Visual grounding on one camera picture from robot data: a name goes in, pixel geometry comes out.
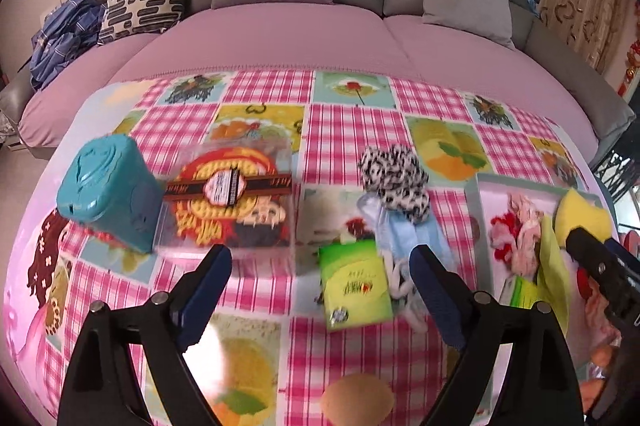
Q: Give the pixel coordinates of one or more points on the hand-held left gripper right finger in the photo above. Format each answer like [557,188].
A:
[435,301]

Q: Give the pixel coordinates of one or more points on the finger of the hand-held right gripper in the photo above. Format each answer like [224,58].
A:
[600,266]
[622,253]

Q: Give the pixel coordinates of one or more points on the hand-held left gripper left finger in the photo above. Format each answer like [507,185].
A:
[205,296]

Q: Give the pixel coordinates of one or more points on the lime green cloth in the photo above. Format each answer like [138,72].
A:
[552,266]

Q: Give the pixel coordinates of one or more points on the yellow sponge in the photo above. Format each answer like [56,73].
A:
[580,211]

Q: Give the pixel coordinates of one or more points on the light blue face mask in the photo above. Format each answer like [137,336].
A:
[400,231]

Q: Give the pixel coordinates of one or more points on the green tissue pack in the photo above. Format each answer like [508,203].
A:
[355,286]

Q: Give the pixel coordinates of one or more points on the black white scrunchie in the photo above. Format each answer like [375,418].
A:
[395,181]

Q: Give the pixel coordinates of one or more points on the clear plastic box printed label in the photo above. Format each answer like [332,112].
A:
[225,201]

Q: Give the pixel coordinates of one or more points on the brown egg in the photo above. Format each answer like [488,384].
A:
[357,401]

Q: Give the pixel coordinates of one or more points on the teal plastic container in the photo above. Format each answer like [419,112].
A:
[110,186]

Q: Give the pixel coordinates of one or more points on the red hanging ornament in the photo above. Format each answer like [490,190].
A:
[632,70]

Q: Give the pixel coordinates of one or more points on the pink checked printed tablecloth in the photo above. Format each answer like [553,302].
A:
[350,120]

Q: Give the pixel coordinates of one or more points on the grey sofa purple seat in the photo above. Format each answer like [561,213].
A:
[280,40]

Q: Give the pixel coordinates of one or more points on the blue plaid clothes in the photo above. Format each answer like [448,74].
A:
[65,35]

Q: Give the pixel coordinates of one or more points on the black metal frame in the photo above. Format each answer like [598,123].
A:
[620,176]

